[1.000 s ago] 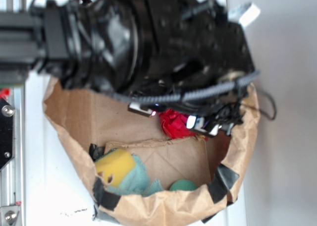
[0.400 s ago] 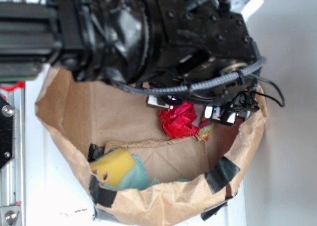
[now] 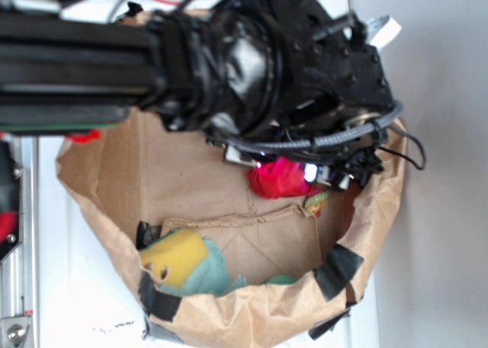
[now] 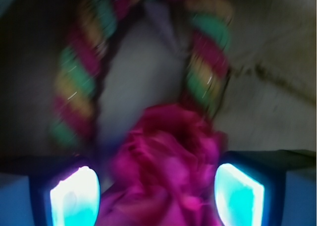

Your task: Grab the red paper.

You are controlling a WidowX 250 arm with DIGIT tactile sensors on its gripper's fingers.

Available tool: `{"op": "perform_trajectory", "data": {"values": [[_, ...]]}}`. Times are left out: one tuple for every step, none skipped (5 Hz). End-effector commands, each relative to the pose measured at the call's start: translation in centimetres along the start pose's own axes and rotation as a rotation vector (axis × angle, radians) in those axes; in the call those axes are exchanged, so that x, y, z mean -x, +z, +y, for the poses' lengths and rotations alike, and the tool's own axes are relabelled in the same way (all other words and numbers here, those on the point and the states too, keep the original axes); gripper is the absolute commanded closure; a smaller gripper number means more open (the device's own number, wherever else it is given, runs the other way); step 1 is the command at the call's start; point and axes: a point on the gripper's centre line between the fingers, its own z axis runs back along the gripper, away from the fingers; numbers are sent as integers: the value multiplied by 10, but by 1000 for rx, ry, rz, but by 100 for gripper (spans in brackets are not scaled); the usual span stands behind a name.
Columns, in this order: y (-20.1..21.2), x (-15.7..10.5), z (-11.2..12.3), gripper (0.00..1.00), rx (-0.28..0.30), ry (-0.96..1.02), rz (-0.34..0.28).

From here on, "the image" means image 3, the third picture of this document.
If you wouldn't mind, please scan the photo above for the teal cloth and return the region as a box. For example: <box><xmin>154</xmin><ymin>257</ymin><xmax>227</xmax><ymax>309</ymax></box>
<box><xmin>159</xmin><ymin>237</ymin><xmax>247</xmax><ymax>297</ymax></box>

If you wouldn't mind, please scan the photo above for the yellow sponge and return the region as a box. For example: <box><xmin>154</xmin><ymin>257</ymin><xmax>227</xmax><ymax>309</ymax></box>
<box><xmin>140</xmin><ymin>229</ymin><xmax>210</xmax><ymax>288</ymax></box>

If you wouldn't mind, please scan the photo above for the aluminium frame rail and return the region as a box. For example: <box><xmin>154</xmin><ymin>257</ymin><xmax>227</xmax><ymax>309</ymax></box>
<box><xmin>1</xmin><ymin>134</ymin><xmax>40</xmax><ymax>347</ymax></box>

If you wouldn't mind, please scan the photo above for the multicolour rope ring toy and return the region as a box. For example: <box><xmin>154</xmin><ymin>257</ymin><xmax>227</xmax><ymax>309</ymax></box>
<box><xmin>303</xmin><ymin>191</ymin><xmax>329</xmax><ymax>217</ymax></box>

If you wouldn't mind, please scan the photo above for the black mounting bracket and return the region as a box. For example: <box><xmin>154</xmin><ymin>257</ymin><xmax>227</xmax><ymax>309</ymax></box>
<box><xmin>1</xmin><ymin>141</ymin><xmax>22</xmax><ymax>262</ymax></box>

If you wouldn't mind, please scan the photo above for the white ribbon cable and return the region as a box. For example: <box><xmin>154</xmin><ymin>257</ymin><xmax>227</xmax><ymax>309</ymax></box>
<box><xmin>364</xmin><ymin>15</ymin><xmax>403</xmax><ymax>52</ymax></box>

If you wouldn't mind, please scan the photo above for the brown paper bag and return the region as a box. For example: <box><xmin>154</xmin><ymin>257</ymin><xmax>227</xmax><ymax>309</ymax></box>
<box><xmin>57</xmin><ymin>111</ymin><xmax>407</xmax><ymax>347</ymax></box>

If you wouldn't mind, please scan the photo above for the grey braided cable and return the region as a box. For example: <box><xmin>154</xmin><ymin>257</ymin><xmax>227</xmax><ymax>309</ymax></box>
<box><xmin>258</xmin><ymin>99</ymin><xmax>404</xmax><ymax>155</ymax></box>

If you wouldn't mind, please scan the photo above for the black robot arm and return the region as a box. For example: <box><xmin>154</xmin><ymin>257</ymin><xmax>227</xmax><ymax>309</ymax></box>
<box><xmin>1</xmin><ymin>0</ymin><xmax>403</xmax><ymax>189</ymax></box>

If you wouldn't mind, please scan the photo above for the green ball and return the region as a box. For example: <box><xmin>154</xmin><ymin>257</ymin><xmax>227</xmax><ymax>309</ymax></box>
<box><xmin>266</xmin><ymin>275</ymin><xmax>297</xmax><ymax>285</ymax></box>

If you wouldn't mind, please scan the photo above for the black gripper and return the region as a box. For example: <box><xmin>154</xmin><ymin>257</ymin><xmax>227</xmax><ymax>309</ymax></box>
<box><xmin>207</xmin><ymin>0</ymin><xmax>397</xmax><ymax>189</ymax></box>

